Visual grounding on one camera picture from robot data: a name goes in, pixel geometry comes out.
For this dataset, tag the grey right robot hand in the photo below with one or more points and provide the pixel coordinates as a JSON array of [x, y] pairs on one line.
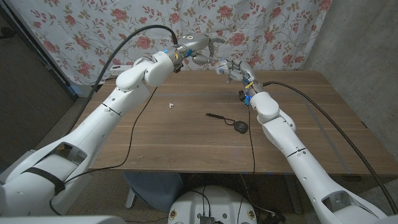
[[247, 76]]

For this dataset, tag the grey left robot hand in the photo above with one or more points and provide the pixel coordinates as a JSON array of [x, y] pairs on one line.
[[192, 43]]

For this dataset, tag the white AirPods case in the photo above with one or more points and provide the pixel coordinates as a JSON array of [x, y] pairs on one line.
[[222, 67]]

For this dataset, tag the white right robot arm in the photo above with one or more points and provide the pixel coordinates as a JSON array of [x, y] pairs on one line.
[[298, 155]]

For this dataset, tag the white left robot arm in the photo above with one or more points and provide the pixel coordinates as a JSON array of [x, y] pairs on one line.
[[87, 133]]

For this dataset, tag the floral backdrop cloth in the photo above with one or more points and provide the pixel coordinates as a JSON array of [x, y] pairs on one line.
[[264, 31]]

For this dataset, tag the grey table leg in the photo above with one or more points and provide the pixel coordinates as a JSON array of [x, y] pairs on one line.
[[289, 189]]

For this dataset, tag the white robot torso base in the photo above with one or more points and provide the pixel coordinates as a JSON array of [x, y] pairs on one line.
[[217, 205]]

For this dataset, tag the black power adapter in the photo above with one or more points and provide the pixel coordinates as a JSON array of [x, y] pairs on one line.
[[275, 218]]

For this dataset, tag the blue-grey chair under table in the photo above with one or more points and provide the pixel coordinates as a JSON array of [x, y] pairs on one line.
[[155, 189]]

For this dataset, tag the white table leg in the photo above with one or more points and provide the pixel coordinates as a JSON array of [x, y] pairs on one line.
[[130, 199]]

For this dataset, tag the white robot head edge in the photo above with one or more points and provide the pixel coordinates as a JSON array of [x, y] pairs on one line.
[[62, 220]]

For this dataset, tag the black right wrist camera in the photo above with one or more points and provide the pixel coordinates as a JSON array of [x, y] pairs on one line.
[[242, 96]]

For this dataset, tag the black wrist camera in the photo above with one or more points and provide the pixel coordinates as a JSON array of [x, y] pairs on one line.
[[178, 68], [242, 96]]

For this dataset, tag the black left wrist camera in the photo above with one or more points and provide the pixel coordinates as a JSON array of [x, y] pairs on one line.
[[178, 68]]

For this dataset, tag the black under-table bracket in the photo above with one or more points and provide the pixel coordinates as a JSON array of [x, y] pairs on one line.
[[351, 179]]

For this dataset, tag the black door frame strip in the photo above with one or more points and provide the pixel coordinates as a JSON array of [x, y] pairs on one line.
[[37, 46]]

